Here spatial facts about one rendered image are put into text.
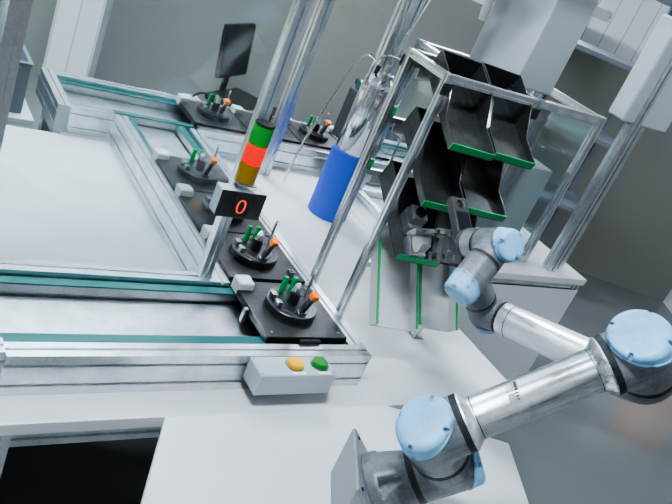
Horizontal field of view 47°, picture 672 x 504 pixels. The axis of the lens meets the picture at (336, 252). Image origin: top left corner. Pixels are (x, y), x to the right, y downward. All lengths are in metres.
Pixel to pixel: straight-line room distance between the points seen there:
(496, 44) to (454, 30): 2.61
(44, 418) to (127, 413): 0.17
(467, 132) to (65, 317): 1.06
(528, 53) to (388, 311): 1.25
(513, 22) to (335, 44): 2.72
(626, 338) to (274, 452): 0.77
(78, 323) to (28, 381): 0.21
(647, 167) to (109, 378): 5.24
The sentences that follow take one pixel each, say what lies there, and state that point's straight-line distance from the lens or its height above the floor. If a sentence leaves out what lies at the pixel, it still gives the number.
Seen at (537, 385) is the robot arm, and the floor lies 1.32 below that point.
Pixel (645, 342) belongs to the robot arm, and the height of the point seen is 1.47.
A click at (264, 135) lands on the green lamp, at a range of 1.81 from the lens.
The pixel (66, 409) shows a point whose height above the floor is 0.86.
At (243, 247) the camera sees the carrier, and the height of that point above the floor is 1.01.
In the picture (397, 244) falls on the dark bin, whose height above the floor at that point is 1.22.
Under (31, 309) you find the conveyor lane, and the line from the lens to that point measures 1.81.
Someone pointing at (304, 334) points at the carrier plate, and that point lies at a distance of 1.93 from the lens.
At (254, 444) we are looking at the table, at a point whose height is 0.86.
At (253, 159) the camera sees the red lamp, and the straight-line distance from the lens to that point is 1.83.
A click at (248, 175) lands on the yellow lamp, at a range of 1.84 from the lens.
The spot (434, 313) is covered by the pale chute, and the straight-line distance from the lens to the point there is 2.20.
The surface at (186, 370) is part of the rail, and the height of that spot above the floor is 0.92.
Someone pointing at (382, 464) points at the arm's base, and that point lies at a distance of 1.60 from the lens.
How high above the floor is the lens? 1.95
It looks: 24 degrees down
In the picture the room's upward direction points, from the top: 24 degrees clockwise
